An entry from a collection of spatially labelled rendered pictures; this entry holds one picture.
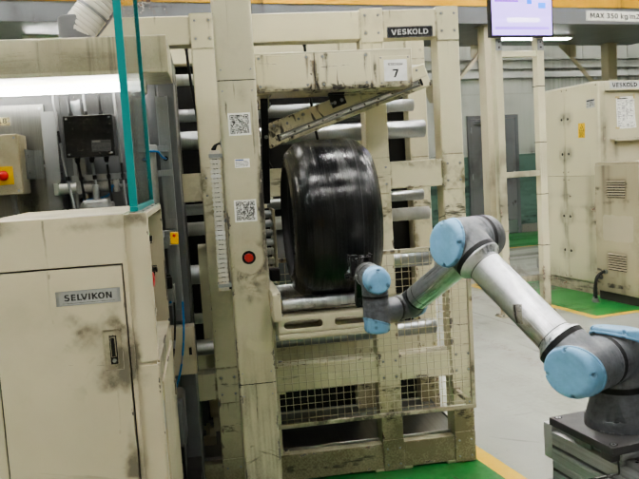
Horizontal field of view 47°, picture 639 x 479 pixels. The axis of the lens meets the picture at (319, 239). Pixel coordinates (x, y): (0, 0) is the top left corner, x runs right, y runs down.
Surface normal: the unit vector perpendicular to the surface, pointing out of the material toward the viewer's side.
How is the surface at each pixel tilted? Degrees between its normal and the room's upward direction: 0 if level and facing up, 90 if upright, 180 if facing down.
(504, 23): 90
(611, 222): 90
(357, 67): 90
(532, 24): 90
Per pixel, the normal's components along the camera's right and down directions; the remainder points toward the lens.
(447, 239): -0.84, 0.02
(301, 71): 0.15, 0.08
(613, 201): -0.95, 0.09
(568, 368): -0.69, 0.19
